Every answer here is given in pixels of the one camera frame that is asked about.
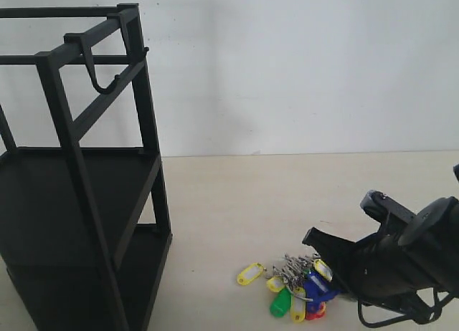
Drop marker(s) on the yellow key tag small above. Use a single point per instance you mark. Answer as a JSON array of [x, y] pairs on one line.
[[275, 284]]

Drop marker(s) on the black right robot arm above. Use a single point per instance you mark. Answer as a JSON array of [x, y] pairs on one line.
[[436, 227]]

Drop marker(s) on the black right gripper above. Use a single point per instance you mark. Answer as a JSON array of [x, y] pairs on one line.
[[378, 267]]

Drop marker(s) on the cluster of metal key rings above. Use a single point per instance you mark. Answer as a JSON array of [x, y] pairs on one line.
[[292, 272]]

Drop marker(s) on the black hook near front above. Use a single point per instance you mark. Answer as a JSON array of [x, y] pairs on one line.
[[86, 50]]

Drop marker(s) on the black hook far back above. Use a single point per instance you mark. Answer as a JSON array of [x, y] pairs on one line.
[[133, 56]]

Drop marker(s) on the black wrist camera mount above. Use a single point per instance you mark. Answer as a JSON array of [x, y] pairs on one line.
[[391, 215]]

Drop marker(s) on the black shelf rack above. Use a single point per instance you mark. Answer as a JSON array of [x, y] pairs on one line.
[[85, 232]]

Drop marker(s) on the black hook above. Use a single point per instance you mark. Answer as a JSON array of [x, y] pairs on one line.
[[86, 50], [133, 56]]

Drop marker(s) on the green key tag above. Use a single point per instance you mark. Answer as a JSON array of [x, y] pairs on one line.
[[281, 303]]

